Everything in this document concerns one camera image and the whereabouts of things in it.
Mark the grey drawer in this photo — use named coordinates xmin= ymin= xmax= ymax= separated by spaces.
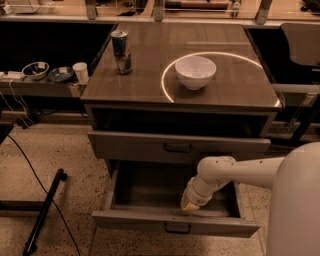
xmin=92 ymin=161 xmax=259 ymax=238
xmin=88 ymin=130 xmax=271 ymax=164

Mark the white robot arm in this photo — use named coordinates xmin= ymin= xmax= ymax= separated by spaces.
xmin=181 ymin=142 xmax=320 ymax=256

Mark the grey top drawer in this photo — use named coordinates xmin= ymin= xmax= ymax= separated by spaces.
xmin=88 ymin=130 xmax=271 ymax=164

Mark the blue energy drink can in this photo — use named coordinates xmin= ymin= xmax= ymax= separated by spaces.
xmin=111 ymin=30 xmax=132 ymax=75

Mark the black table leg base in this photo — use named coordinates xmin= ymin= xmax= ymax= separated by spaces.
xmin=0 ymin=169 xmax=67 ymax=256

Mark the white paper cup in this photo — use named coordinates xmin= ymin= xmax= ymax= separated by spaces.
xmin=72 ymin=62 xmax=89 ymax=83

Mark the grey low side shelf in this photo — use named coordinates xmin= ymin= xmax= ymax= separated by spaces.
xmin=0 ymin=79 xmax=86 ymax=98

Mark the blue plate on shelf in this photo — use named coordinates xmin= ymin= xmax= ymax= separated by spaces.
xmin=48 ymin=67 xmax=74 ymax=83

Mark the white bowl on shelf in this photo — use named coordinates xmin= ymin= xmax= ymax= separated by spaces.
xmin=22 ymin=61 xmax=49 ymax=81

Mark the grey chair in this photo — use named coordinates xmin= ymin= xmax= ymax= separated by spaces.
xmin=280 ymin=21 xmax=320 ymax=144

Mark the white power strip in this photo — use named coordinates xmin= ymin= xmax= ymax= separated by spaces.
xmin=0 ymin=71 xmax=24 ymax=80

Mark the black floor cable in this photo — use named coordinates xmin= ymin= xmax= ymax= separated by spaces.
xmin=6 ymin=133 xmax=82 ymax=256

